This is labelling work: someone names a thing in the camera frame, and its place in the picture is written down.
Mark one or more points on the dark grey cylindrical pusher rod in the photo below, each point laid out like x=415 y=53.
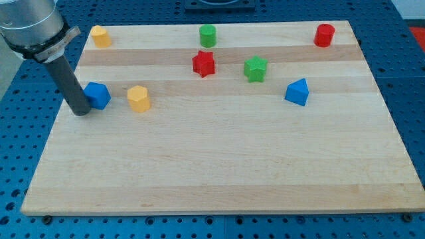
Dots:
x=63 y=76

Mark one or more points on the yellow hexagon block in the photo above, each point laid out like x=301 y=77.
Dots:
x=138 y=98

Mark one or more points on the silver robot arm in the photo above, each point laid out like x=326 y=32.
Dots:
x=36 y=30

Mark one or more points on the red star block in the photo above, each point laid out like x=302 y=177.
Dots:
x=204 y=63

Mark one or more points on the green star block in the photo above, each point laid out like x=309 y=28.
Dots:
x=255 y=69

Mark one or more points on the blue cube block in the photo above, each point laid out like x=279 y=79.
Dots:
x=97 y=95

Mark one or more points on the yellow heart block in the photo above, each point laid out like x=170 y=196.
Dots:
x=100 y=37

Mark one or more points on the green cylinder block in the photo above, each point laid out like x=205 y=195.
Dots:
x=207 y=35

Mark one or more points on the wooden board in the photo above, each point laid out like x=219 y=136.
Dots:
x=222 y=145

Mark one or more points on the blue triangle block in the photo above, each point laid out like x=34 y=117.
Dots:
x=297 y=92

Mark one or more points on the red cylinder block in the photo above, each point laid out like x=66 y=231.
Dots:
x=324 y=35

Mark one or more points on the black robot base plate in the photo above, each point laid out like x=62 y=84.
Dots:
x=198 y=5

